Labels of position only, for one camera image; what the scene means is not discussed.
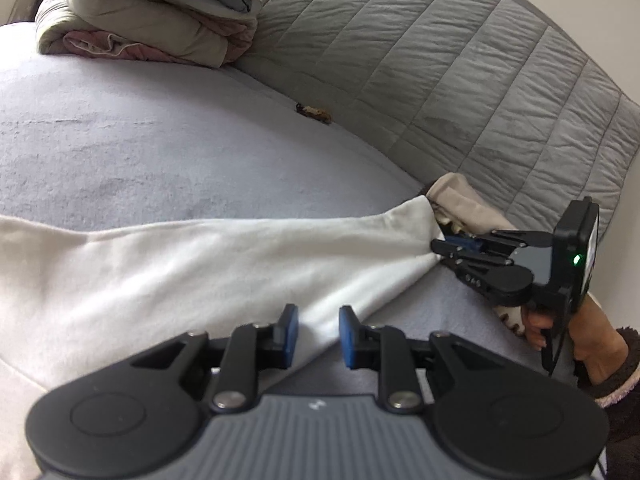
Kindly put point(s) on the grey quilted headboard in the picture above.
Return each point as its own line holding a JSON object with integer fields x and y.
{"x": 450, "y": 60}

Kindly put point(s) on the bed with grey sheet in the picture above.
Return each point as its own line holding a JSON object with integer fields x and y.
{"x": 175, "y": 140}

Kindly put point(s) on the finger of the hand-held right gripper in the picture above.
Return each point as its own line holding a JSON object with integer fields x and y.
{"x": 500, "y": 239}
{"x": 465, "y": 256}

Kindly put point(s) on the white sweatshirt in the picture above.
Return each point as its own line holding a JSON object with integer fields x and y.
{"x": 175, "y": 270}

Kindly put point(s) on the person's right forearm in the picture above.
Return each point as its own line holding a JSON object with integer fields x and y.
{"x": 622, "y": 420}

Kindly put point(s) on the small brown floral scrap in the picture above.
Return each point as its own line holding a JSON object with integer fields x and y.
{"x": 314, "y": 111}

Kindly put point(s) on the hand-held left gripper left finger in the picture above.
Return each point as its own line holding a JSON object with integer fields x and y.
{"x": 290, "y": 335}

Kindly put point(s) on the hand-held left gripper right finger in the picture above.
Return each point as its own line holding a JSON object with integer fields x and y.
{"x": 349, "y": 335}

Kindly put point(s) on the folded grey comforter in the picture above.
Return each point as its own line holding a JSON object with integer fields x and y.
{"x": 140, "y": 25}

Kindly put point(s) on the person's right hand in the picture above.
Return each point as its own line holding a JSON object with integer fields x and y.
{"x": 595, "y": 330}

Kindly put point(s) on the brown beige floral cloth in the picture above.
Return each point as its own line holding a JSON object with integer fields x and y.
{"x": 470, "y": 205}

